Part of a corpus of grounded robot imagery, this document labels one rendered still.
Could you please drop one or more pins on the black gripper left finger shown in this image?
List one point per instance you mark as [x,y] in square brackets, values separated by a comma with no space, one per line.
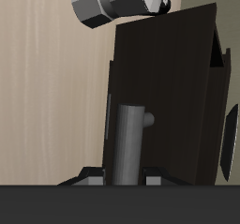
[92,178]

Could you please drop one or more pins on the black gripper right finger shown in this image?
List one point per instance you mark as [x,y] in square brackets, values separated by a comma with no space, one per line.
[153,179]

